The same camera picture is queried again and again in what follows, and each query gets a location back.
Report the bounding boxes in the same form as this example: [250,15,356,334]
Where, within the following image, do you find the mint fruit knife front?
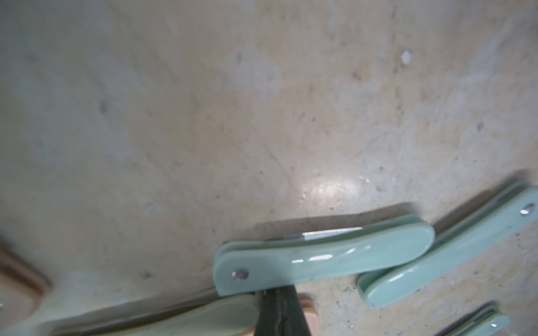
[446,304,511,336]

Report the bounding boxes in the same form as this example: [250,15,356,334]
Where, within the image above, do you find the olive green fruit knife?
[50,290,261,335]

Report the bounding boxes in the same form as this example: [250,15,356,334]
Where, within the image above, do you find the mint fruit knife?
[212,214,435,296]
[357,182,537,308]
[446,304,511,336]

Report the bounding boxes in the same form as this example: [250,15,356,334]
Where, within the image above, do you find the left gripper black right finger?
[282,286,311,336]

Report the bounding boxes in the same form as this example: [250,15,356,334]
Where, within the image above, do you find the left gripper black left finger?
[254,288,284,336]

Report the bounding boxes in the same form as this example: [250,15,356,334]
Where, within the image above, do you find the pink fruit knife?
[247,293,320,336]
[1,248,53,329]

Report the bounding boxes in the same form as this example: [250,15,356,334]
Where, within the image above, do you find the mint fruit knife middle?
[357,182,537,308]

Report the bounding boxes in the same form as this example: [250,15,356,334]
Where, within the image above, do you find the mint fruit knife left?
[212,214,435,296]

